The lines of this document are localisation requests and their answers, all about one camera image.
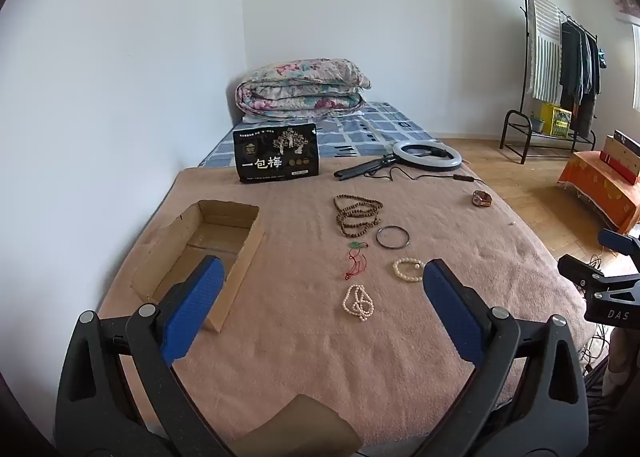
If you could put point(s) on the brown wristwatch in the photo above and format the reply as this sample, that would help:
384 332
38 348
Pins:
481 198

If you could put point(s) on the black bangle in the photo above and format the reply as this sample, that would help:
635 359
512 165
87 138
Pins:
377 237

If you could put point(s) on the tan flat object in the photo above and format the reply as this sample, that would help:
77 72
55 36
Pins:
305 427

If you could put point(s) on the yellow crate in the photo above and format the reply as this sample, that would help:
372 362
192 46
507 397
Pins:
555 119

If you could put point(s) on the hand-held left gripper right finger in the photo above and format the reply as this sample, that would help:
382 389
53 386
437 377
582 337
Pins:
450 309

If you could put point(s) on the cardboard box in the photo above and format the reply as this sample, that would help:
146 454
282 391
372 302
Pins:
240 262

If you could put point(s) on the blue plaid bed sheet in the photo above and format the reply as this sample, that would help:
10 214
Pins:
350 129

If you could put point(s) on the dark cloth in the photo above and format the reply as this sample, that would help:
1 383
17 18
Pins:
615 422

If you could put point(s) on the striped hanging towel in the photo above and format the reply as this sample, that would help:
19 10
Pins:
545 52

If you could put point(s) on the tan blanket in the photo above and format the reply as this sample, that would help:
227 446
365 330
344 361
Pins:
310 367

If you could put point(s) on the dark hanging clothes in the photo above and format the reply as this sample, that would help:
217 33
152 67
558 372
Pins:
575 67

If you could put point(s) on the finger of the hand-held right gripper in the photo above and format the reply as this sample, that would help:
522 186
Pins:
617 240
590 279

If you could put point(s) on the red and tan box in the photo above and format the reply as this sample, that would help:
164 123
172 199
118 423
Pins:
622 162

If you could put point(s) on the black clothes rack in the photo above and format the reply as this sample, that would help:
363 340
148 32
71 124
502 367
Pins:
523 37

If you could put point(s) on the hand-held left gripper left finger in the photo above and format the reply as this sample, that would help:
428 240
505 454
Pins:
195 309

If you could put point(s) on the black printed bag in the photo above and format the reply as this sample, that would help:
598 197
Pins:
275 157

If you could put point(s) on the folded floral quilt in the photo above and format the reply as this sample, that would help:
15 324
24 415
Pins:
300 92

